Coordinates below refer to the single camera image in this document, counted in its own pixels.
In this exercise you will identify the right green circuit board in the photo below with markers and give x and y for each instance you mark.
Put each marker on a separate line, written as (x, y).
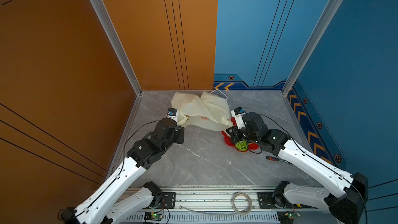
(288, 217)

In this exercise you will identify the cream plastic bag orange prints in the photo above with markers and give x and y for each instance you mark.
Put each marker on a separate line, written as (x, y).
(208, 111)

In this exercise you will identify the red flower-shaped plate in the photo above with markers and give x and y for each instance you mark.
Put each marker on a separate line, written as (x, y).
(253, 148)

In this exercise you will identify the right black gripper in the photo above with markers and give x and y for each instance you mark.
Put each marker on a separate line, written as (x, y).
(233, 133)

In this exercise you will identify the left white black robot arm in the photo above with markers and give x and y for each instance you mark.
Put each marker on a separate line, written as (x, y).
(103, 207)

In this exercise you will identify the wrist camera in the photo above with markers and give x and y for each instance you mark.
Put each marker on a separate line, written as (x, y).
(172, 113)
(238, 114)

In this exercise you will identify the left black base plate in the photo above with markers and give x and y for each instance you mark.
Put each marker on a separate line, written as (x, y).
(169, 198)

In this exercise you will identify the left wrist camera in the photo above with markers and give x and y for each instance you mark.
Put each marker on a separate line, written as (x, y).
(172, 113)

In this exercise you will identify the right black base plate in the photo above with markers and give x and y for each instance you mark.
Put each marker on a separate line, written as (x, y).
(266, 200)

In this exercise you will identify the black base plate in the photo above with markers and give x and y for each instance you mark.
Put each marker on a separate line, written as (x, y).
(169, 198)
(266, 200)

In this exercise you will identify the coiled clear tube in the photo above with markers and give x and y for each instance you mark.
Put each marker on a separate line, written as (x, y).
(242, 203)

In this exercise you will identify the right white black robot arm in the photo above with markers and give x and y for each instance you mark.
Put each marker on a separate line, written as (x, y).
(342, 194)

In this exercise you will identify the aluminium rail frame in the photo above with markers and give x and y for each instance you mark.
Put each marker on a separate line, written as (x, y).
(213, 206)

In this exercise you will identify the left green circuit board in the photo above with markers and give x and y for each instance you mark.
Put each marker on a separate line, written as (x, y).
(153, 217)

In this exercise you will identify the green circuit board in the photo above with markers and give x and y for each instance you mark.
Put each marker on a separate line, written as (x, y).
(288, 217)
(153, 217)

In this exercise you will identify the red black ratchet wrench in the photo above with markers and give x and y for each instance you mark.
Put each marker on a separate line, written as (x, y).
(275, 159)

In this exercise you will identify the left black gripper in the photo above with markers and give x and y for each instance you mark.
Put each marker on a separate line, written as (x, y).
(180, 131)

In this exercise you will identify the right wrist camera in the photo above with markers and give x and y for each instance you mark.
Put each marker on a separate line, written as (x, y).
(238, 114)

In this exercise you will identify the white grey tissue box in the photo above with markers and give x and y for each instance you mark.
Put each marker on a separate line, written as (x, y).
(217, 94)

